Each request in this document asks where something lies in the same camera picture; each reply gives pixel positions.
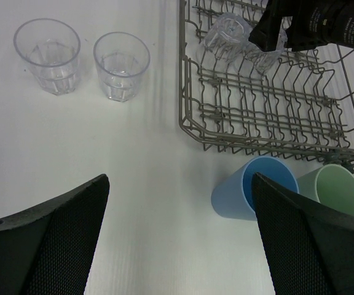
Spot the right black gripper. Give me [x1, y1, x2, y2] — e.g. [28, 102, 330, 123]
[248, 1, 331, 52]

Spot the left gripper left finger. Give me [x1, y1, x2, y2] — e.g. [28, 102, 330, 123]
[0, 174, 109, 294]

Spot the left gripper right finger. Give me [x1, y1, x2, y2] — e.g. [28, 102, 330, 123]
[251, 173, 354, 294]

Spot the green plastic cup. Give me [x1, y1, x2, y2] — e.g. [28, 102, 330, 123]
[297, 164, 354, 216]

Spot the blue plastic cup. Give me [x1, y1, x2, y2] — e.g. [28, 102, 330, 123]
[211, 156, 299, 221]

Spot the clear glass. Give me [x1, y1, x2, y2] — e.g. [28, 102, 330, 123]
[249, 29, 288, 76]
[197, 12, 252, 64]
[93, 31, 151, 102]
[13, 18, 81, 95]

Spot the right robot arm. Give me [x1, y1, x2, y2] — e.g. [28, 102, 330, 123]
[249, 0, 354, 52]

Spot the grey wire dish rack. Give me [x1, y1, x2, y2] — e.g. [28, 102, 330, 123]
[178, 1, 354, 169]

